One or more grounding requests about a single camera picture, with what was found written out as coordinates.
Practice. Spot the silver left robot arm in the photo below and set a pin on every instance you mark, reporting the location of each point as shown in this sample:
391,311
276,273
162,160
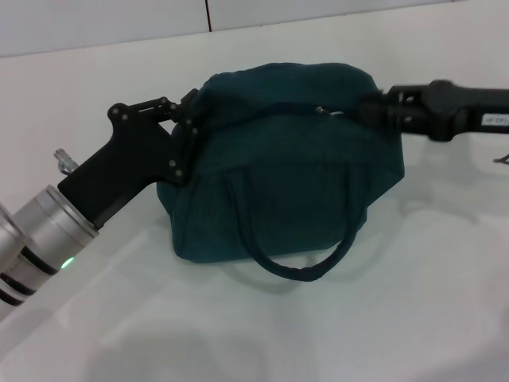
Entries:
36,246

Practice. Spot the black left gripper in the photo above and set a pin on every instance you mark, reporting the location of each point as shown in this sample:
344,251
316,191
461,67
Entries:
123,171

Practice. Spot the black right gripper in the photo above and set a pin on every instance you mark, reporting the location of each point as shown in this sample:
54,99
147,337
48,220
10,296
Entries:
465,111

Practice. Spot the dark teal fabric bag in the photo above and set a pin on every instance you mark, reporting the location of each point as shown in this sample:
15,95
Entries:
286,179

